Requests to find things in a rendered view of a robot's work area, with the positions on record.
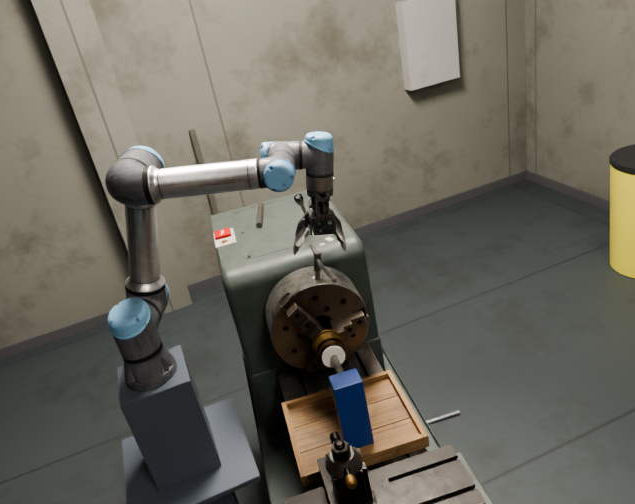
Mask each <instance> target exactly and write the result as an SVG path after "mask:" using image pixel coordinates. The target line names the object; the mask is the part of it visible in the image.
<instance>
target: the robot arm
mask: <svg viewBox="0 0 635 504"><path fill-rule="evenodd" d="M302 169H306V189H307V195H308V196H309V197H310V199H309V200H308V210H307V212H305V214H304V216H303V217H302V218H301V219H300V221H299V222H298V225H297V228H296V233H295V239H294V244H293V253H294V255H296V253H297V252H298V250H299V248H300V247H301V246H302V244H303V242H304V238H305V237H307V236H308V235H309V228H307V227H308V224H309V226H310V234H311V236H312V230H313V233H314V235H328V234H333V235H335V236H336V238H337V240H338V241H339V242H340V245H341V247H342V248H343V250H344V251H346V240H345V236H344V233H343V230H342V225H341V222H340V220H339V218H338V217H337V216H336V215H335V213H334V212H333V210H332V208H331V209H330V207H329V201H330V196H332V195H333V180H336V177H333V176H334V144H333V136H332V135H331V134H330V133H327V132H310V133H307V134H306V136H305V141H272V142H263V143H262V144H261V146H260V158H255V159H246V160H237V161H228V162H218V163H209V164H200V165H190V166H181V167H172V168H165V166H164V162H163V159H162V157H161V156H160V155H159V154H158V153H157V152H156V151H155V150H153V149H152V148H149V147H146V146H134V147H131V148H129V149H128V150H126V151H124V152H123V153H122V155H121V156H120V158H119V159H118V160H117V161H116V162H115V163H114V164H112V165H111V167H110V168H109V169H108V171H107V173H106V177H105V185H106V188H107V191H108V193H109V194H110V195H111V197H112V198H113V199H115V200H116V201H117V202H119V203H121V204H124V206H125V220H126V233H127V246H128V259H129V272H130V276H129V277H128V278H127V279H126V281H125V291H126V300H123V301H121V302H120V303H118V305H115V306H114V307H113V308H112V309H111V311H110V312H109V314H108V318H107V321H108V325H109V330H110V332H111V334H112V335H113V337H114V340H115V342H116V344H117V346H118V349H119V351H120V353H121V356H122V358H123V360H124V378H125V381H126V383H127V386H128V387H129V388H130V389H131V390H134V391H148V390H152V389H155V388H157V387H159V386H161V385H163V384H165V383H166V382H167V381H169V380H170V379H171V378H172V377H173V375H174V374H175V372H176V370H177V363H176V360H175V358H174V356H173V355H172V354H171V353H170V352H169V351H168V350H167V348H166V347H165V346H164V345H163V343H162V341H161V338H160V336H159V333H158V330H157V328H158V325H159V323H160V320H161V318H162V316H163V313H164V311H165V309H166V307H167V305H168V302H169V295H170V294H169V288H168V286H167V284H166V283H165V278H164V277H163V276H162V275H161V274H160V267H159V246H158V225H157V204H159V203H160V202H161V201H162V199H170V198H179V197H189V196H198V195H207V194H217V193H226V192H236V191H245V190H255V189H264V188H268V189H270V190H272V191H274V192H284V191H286V190H288V189H289V188H290V187H291V186H292V184H293V182H294V179H295V176H296V170H302Z"/></svg>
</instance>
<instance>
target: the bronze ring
mask: <svg viewBox="0 0 635 504"><path fill-rule="evenodd" d="M330 346H339V347H341V348H342V349H343V350H344V352H345V349H344V344H343V339H342V336H341V335H340V333H339V332H337V331H335V330H329V329H325V330H323V331H322V332H320V333H319V334H318V335H316V337H315V338H314V340H313V343H312V347H313V350H314V352H315V353H316V354H317V356H318V357H319V359H320V360H321V361H322V353H323V352H324V350H325V349H327V348H328V347H330ZM322 363H323V361H322Z"/></svg>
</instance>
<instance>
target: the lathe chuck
mask: <svg viewBox="0 0 635 504"><path fill-rule="evenodd" d="M329 272H330V271H329ZM330 273H331V274H332V275H333V276H334V277H335V278H336V279H337V282H336V283H334V282H333V281H332V280H331V279H330V278H329V277H328V276H327V275H326V274H325V273H324V272H323V271H320V276H322V277H323V278H322V279H320V280H314V279H312V277H313V276H315V271H310V272H306V273H302V274H300V275H297V276H295V277H293V278H292V279H290V280H288V281H287V282H286V283H284V284H283V285H282V286H281V287H280V288H279V289H278V290H277V292H276V293H275V294H274V296H273V297H272V299H271V301H270V304H269V306H268V310H267V326H268V330H269V333H270V337H271V340H272V344H273V347H274V349H275V351H276V352H277V354H278V355H279V356H280V357H281V358H282V359H283V360H284V361H285V362H287V363H288V364H290V365H292V366H294V367H297V368H301V369H304V366H305V362H306V359H307V355H308V352H309V348H310V345H311V341H312V339H311V338H309V337H308V334H307V333H306V332H305V331H303V330H302V329H300V327H299V325H298V324H297V323H296V322H294V321H293V320H291V319H290V318H289V317H288V315H287V312H286V310H285V309H284V308H282V306H281V305H280V304H281V302H282V301H283V300H284V299H285V298H286V297H287V296H288V295H289V297H290V298H291V299H292V300H293V301H295V302H296V303H297V304H299V305H300V306H301V307H303V308H304V309H305V310H307V311H308V312H310V313H311V314H312V315H314V316H315V317H317V316H327V318H326V319H325V321H324V322H322V323H321V326H322V329H323V330H325V329H329V330H332V328H331V325H330V322H329V317H330V318H332V319H333V318H336V317H339V316H342V315H344V314H347V313H350V312H352V311H355V310H358V309H360V308H363V307H365V310H366V304H365V302H364V301H363V299H362V297H361V296H360V294H359V293H358V291H357V289H356V288H355V286H354V285H353V284H352V283H351V282H350V281H349V280H348V279H347V278H345V277H344V276H342V275H340V274H337V273H334V272H330ZM366 314H367V312H366ZM365 319H366V323H367V325H366V326H363V327H360V328H358V329H355V334H353V335H350V336H348V337H347V339H348V341H346V342H343V344H344V349H345V360H346V359H347V358H349V357H350V356H351V355H352V354H354V353H355V352H356V350H357V349H358V348H359V347H360V346H361V344H362V343H363V341H364V339H365V337H366V334H367V331H368V327H369V315H368V314H367V317H365Z"/></svg>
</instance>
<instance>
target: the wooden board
mask: <svg viewBox="0 0 635 504"><path fill-rule="evenodd" d="M361 379H362V381H363V385H364V390H365V396H366V401H367V406H368V412H369V417H370V422H371V428H372V433H373V438H374V443H373V444H370V445H367V446H364V447H361V448H359V451H360V453H361V457H362V461H363V462H364V463H365V465H366V467H368V466H371V465H374V464H377V463H380V462H383V461H386V460H389V459H392V458H395V457H398V456H401V455H404V454H407V453H410V452H413V451H416V450H419V449H422V448H425V447H428V446H430V445H429V437H428V434H427V432H426V431H425V429H424V427H423V426H422V424H421V422H420V420H419V419H418V417H417V415H416V413H415V412H414V410H413V408H412V406H411V405H410V403H409V401H408V399H407V398H406V396H405V394H404V392H403V391H402V389H401V387H400V385H399V384H398V382H397V380H396V378H395V377H394V375H393V373H392V372H391V370H387V371H383V372H380V373H377V374H374V375H370V376H367V377H364V378H361ZM281 404H282V408H283V412H284V416H285V420H286V423H287V427H288V431H289V435H290V439H291V442H292V446H293V450H294V454H295V458H296V461H297V465H298V469H299V473H300V477H301V480H302V484H303V487H307V486H310V485H313V484H316V483H319V482H322V477H321V474H320V470H319V466H318V463H317V459H319V458H322V457H325V456H326V455H325V454H327V453H330V451H331V448H332V445H333V444H332V443H331V440H330V437H329V436H330V434H331V433H332V432H338V433H339V435H340V438H341V439H342V437H341V432H340V428H339V423H338V419H337V414H336V410H335V405H334V401H333V397H332V392H331V388H328V389H325V390H322V391H318V392H315V393H312V394H309V395H305V396H302V397H299V398H296V399H293V400H289V401H286V402H283V403H281Z"/></svg>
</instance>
